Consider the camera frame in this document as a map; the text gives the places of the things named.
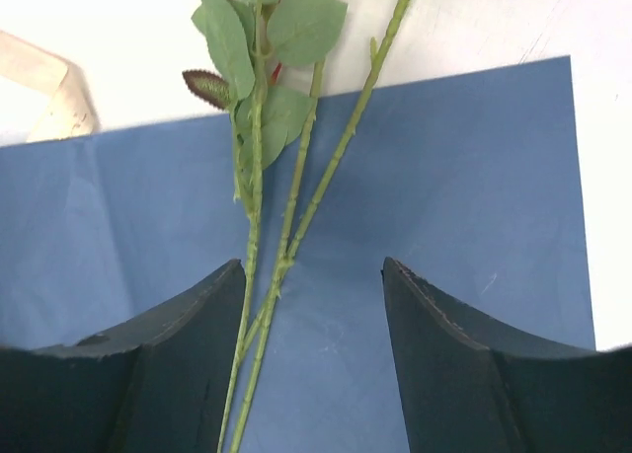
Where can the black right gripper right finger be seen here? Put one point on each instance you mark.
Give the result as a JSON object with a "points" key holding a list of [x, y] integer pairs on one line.
{"points": [[471, 383]]}

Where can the cream printed ribbon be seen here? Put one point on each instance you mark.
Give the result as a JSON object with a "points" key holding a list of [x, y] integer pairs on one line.
{"points": [[69, 112]]}

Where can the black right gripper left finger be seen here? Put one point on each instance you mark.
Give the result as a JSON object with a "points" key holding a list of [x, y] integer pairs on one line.
{"points": [[155, 383]]}

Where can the blue wrapping paper sheet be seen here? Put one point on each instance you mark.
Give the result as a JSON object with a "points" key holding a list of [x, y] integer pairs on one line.
{"points": [[471, 181]]}

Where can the pink rose stem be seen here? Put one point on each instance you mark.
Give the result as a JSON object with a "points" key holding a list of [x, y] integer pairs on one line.
{"points": [[378, 53], [283, 260], [269, 58]]}

